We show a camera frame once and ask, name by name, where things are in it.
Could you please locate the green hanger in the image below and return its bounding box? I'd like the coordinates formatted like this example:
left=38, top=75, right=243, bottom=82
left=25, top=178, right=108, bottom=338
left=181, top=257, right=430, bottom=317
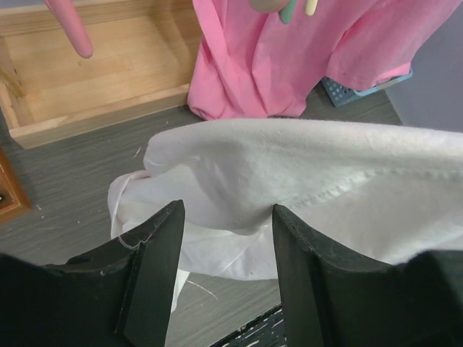
left=279, top=0, right=296, bottom=24

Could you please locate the pink t shirt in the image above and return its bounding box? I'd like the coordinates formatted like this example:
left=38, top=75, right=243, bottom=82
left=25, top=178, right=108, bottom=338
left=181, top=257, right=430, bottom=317
left=187, top=1, right=459, bottom=120

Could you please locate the wooden clothes rack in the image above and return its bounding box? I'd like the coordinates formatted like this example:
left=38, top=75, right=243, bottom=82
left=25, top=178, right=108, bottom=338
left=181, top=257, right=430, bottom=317
left=1, top=0, right=201, bottom=148

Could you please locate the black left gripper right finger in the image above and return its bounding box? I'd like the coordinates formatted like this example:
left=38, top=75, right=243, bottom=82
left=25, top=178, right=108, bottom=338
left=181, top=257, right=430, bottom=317
left=272, top=205, right=462, bottom=346

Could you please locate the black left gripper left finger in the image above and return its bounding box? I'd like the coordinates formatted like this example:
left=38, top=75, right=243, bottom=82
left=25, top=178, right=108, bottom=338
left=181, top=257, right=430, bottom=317
left=1, top=200, right=185, bottom=346

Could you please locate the orange wooden organizer tray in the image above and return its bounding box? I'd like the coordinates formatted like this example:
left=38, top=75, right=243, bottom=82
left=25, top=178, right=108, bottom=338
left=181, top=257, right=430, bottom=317
left=0, top=149, right=32, bottom=224

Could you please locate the white t shirt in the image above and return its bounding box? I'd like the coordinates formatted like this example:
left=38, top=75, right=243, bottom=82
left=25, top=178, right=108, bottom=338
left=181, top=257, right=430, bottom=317
left=108, top=119, right=462, bottom=293

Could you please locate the blue plastic basket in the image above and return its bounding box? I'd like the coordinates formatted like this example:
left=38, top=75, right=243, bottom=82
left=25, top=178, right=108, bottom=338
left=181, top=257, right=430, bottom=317
left=320, top=69, right=413, bottom=108

